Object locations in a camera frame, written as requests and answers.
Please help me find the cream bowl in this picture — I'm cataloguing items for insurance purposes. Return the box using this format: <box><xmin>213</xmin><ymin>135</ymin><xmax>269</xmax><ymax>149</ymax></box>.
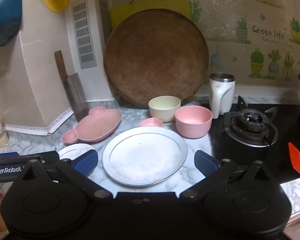
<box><xmin>148</xmin><ymin>96</ymin><xmax>182</xmax><ymax>123</ymax></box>

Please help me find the white steel-lined cup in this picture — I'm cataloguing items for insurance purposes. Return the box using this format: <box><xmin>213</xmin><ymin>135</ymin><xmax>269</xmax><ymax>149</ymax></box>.
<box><xmin>209</xmin><ymin>73</ymin><xmax>235</xmax><ymax>119</ymax></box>

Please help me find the pink bear-shaped plate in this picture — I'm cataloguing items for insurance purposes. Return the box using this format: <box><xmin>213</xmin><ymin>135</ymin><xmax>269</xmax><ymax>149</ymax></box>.
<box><xmin>62</xmin><ymin>106</ymin><xmax>122</xmax><ymax>145</ymax></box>

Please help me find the round wooden cutting board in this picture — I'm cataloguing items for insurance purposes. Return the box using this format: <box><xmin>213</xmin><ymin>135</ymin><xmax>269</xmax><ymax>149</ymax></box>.
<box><xmin>103</xmin><ymin>9</ymin><xmax>210</xmax><ymax>107</ymax></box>

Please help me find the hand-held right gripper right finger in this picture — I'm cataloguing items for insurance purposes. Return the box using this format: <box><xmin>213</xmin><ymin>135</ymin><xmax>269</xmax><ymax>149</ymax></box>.
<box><xmin>180</xmin><ymin>150</ymin><xmax>278</xmax><ymax>203</ymax></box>

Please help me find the large white plate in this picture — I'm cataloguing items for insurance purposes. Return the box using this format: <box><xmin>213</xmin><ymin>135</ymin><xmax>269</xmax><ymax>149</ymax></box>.
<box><xmin>102</xmin><ymin>126</ymin><xmax>188</xmax><ymax>186</ymax></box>

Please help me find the pink bowl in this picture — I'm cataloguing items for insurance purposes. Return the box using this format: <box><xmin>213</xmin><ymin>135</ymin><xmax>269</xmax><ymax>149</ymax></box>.
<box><xmin>175</xmin><ymin>105</ymin><xmax>213</xmax><ymax>138</ymax></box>

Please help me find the cream small cup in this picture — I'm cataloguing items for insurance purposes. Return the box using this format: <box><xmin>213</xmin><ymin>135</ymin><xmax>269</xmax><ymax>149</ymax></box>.
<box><xmin>0</xmin><ymin>131</ymin><xmax>9</xmax><ymax>148</ymax></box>

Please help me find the cleaver with wooden handle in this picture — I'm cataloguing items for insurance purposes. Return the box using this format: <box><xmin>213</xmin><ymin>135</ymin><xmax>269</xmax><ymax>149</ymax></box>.
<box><xmin>54</xmin><ymin>51</ymin><xmax>89</xmax><ymax>122</ymax></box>

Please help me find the narrow grey wall vent grille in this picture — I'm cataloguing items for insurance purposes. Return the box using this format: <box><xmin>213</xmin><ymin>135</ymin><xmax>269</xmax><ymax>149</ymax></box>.
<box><xmin>98</xmin><ymin>0</ymin><xmax>113</xmax><ymax>38</ymax></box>

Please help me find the orange-red plastic utensil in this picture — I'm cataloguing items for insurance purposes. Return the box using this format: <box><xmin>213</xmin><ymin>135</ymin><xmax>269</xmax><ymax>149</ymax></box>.
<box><xmin>287</xmin><ymin>142</ymin><xmax>300</xmax><ymax>175</ymax></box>

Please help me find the black glass stovetop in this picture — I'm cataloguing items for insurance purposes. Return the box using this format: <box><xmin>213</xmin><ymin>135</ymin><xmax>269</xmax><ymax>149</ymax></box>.
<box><xmin>202</xmin><ymin>102</ymin><xmax>300</xmax><ymax>183</ymax></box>

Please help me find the gas stove burner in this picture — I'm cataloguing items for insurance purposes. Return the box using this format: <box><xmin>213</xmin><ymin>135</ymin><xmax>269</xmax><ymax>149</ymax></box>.
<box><xmin>224</xmin><ymin>95</ymin><xmax>279</xmax><ymax>148</ymax></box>

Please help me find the yellow cutting board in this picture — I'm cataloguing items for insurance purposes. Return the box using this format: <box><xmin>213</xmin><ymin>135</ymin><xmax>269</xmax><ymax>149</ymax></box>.
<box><xmin>110</xmin><ymin>0</ymin><xmax>192</xmax><ymax>33</ymax></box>

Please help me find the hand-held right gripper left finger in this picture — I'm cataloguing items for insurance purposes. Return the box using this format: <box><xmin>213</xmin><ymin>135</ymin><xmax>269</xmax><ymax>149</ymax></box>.
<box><xmin>17</xmin><ymin>149</ymin><xmax>113</xmax><ymax>203</ymax></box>

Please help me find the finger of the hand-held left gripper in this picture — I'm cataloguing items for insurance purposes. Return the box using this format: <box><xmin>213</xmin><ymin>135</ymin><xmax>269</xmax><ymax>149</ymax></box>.
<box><xmin>0</xmin><ymin>151</ymin><xmax>60</xmax><ymax>166</ymax></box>

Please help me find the white patterned trim strip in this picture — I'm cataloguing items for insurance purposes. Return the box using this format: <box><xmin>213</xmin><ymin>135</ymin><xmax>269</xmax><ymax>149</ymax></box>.
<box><xmin>4</xmin><ymin>107</ymin><xmax>74</xmax><ymax>136</ymax></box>

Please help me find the pink heart-shaped small dish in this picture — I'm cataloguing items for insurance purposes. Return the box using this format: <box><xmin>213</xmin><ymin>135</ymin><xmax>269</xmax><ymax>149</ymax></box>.
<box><xmin>138</xmin><ymin>117</ymin><xmax>163</xmax><ymax>128</ymax></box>

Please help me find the small white plate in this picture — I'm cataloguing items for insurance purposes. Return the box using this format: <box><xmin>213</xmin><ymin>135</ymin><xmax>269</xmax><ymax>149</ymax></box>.
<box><xmin>57</xmin><ymin>144</ymin><xmax>98</xmax><ymax>161</ymax></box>

